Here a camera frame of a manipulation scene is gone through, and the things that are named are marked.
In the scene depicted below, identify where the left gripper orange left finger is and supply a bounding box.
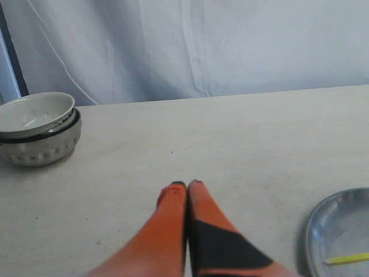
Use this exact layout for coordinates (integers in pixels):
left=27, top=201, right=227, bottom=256
left=87, top=181, right=186, bottom=276

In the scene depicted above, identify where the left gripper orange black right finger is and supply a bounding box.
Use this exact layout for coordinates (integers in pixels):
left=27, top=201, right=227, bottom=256
left=187, top=179, right=291, bottom=276

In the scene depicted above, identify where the thin yellow straw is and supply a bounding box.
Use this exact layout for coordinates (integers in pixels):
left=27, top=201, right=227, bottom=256
left=325, top=252, right=369, bottom=265

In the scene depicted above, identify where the round metal plate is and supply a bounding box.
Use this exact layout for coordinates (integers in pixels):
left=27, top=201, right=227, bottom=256
left=304, top=188, right=368, bottom=276

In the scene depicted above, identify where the white backdrop curtain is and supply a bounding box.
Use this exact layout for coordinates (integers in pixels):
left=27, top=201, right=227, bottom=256
left=1, top=1, right=368, bottom=105

